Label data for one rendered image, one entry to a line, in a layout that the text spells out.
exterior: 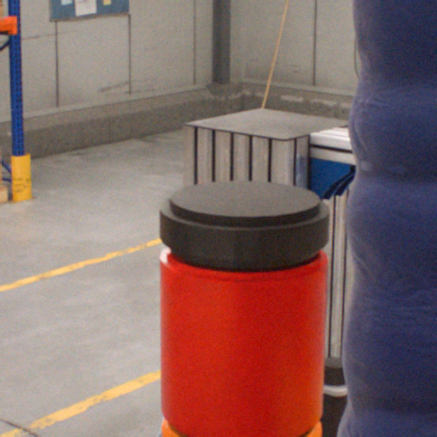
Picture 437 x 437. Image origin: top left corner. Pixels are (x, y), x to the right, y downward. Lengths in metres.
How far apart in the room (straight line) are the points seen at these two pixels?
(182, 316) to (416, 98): 0.91
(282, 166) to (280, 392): 1.78
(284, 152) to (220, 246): 1.78
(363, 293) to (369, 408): 0.14
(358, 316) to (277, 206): 1.01
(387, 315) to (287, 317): 0.97
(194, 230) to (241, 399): 0.05
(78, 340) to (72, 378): 0.59
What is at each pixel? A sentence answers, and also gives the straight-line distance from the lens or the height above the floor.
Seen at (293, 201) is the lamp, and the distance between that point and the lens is 0.33.
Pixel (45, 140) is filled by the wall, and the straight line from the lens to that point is 12.00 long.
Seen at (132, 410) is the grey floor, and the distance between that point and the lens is 5.88.
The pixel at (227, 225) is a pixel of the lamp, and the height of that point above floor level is 2.34.
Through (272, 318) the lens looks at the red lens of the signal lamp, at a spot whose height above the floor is 2.31.
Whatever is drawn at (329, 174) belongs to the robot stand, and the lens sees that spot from 2.14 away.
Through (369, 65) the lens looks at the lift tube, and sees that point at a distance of 1.27.
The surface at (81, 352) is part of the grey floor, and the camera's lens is 6.64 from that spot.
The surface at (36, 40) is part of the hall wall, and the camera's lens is 11.98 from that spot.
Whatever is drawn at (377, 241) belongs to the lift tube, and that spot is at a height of 2.07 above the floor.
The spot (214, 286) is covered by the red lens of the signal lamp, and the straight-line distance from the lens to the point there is 0.32.
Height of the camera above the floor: 2.42
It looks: 15 degrees down
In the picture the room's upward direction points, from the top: straight up
